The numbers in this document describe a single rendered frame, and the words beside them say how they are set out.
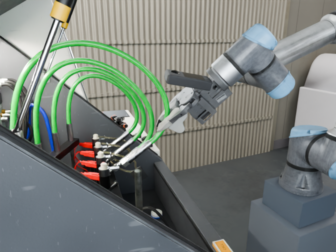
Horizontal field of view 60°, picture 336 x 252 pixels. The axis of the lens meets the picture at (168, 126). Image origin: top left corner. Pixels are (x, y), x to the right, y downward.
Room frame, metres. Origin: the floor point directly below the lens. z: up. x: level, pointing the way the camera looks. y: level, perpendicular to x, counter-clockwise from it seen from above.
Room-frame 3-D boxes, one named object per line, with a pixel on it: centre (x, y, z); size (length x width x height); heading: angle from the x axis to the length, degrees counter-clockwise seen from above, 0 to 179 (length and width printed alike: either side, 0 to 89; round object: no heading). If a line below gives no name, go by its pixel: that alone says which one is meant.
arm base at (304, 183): (0.96, -0.49, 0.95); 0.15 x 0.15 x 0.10
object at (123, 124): (1.44, 0.26, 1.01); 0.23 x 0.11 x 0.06; 18
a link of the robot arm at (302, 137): (0.95, -0.49, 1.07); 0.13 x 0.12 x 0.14; 17
